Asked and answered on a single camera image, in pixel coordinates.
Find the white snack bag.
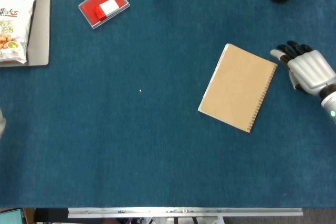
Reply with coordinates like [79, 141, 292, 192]
[0, 0, 37, 64]

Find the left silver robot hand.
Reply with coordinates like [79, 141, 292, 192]
[0, 108, 6, 138]

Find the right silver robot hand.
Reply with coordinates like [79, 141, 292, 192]
[269, 40, 336, 96]

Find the teal box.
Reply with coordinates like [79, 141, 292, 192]
[0, 208, 25, 224]

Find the red and white block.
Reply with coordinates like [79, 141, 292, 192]
[93, 0, 120, 22]

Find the aluminium rail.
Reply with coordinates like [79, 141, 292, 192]
[67, 207, 304, 219]

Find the tan spiral notebook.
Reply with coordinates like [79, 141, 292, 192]
[197, 43, 278, 134]

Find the dark grey tray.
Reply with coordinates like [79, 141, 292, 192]
[0, 0, 51, 68]

